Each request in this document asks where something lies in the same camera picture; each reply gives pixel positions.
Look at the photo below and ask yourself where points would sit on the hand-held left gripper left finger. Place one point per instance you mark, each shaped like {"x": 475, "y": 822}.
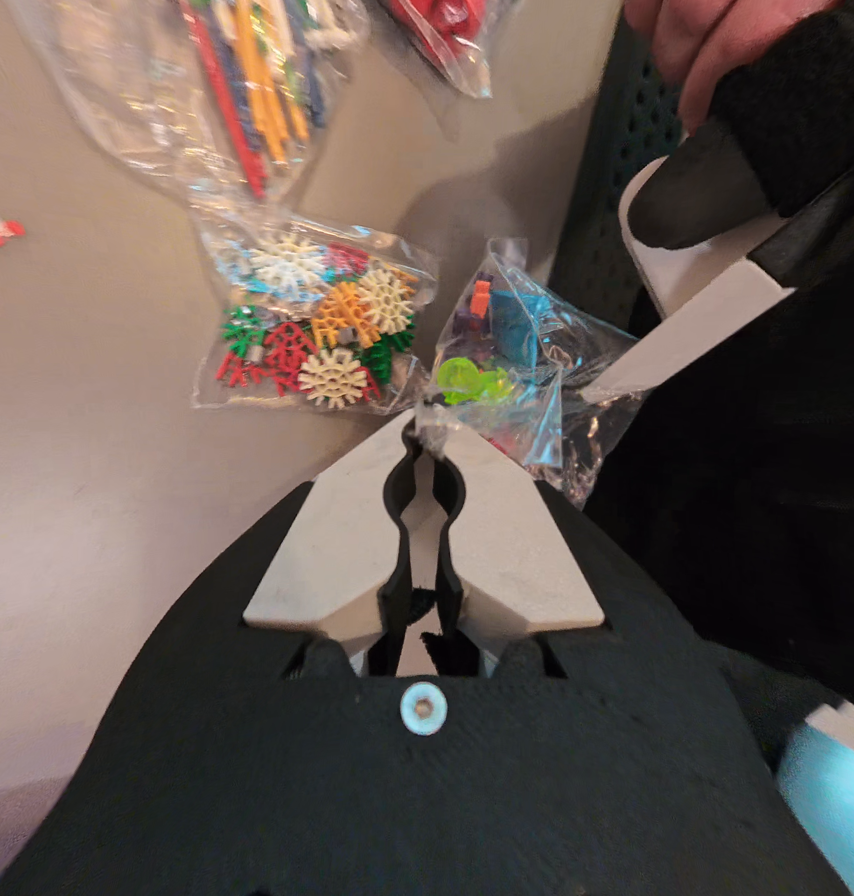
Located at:
{"x": 329, "y": 553}

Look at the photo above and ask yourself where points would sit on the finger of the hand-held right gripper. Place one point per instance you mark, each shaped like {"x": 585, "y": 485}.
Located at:
{"x": 693, "y": 329}

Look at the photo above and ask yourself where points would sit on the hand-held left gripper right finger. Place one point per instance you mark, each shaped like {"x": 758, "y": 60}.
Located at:
{"x": 525, "y": 553}

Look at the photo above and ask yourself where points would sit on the clear bag of small parts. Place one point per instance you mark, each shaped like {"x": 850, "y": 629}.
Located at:
{"x": 525, "y": 336}

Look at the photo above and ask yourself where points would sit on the clear bag of snowflake connectors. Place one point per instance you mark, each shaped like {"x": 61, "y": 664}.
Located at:
{"x": 315, "y": 329}

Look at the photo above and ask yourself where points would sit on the clear bag of red wheels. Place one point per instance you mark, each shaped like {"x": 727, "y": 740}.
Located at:
{"x": 455, "y": 28}

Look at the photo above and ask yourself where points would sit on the person's right hand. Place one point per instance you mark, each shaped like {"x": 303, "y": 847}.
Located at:
{"x": 707, "y": 35}

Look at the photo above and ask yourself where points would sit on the black perforated mat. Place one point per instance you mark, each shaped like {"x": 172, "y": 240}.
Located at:
{"x": 609, "y": 210}

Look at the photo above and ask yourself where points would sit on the person's black clothing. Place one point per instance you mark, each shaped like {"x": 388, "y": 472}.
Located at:
{"x": 749, "y": 525}

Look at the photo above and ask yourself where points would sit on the small red white piece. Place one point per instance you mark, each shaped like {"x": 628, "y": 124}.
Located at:
{"x": 0, "y": 232}

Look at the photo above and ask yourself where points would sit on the clear bag of colourful rods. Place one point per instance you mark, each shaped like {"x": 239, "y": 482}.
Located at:
{"x": 245, "y": 84}

